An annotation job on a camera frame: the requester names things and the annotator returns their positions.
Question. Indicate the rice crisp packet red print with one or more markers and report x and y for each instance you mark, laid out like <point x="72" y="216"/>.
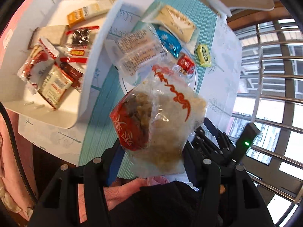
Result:
<point x="156" y="123"/>

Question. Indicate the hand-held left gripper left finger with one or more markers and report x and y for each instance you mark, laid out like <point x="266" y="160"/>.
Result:
<point x="113" y="163"/>

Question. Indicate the clear packet with printed text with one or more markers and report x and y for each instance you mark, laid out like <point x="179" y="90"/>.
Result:
<point x="139" y="49"/>

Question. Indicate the white packet red strip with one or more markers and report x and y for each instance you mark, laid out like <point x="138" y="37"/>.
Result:
<point x="35" y="61"/>

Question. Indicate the white packet red label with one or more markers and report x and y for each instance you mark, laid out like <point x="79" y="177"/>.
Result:
<point x="55" y="85"/>

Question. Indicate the beige cake packet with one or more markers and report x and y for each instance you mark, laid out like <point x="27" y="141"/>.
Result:
<point x="177" y="21"/>

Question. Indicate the green candy packet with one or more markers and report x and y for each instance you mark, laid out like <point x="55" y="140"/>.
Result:
<point x="204" y="55"/>

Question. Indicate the metal window grille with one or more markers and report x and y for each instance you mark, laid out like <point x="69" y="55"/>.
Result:
<point x="272" y="80"/>

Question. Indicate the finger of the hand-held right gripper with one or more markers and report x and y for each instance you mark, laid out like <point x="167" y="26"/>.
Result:
<point x="201" y="141"/>
<point x="222" y="144"/>

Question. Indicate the orange and white packet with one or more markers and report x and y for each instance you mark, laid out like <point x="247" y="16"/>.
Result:
<point x="85" y="11"/>

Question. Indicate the person's black clothing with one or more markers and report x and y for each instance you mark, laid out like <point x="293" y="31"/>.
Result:
<point x="165" y="205"/>

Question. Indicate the tan snack packet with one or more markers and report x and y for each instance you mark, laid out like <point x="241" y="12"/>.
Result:
<point x="51" y="34"/>

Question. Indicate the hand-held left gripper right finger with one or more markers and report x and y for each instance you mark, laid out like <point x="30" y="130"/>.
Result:
<point x="208" y="172"/>

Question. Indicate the person's pink fleece clothing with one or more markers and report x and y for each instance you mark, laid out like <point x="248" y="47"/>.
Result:
<point x="120" y="194"/>

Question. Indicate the dark plum packet red strip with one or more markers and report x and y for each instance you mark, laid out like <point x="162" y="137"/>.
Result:
<point x="79" y="37"/>

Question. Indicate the teal printed tablecloth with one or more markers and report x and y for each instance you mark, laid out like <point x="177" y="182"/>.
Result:
<point x="101" y="123"/>

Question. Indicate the white plastic bin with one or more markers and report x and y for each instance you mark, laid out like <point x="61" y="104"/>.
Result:
<point x="94" y="80"/>

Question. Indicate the white paper label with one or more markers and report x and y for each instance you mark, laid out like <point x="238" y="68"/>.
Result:
<point x="7" y="37"/>

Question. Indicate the small red candy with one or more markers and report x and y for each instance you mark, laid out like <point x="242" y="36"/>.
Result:
<point x="185" y="63"/>

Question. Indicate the blue snack packet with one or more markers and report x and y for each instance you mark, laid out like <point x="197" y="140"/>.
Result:
<point x="169" y="41"/>

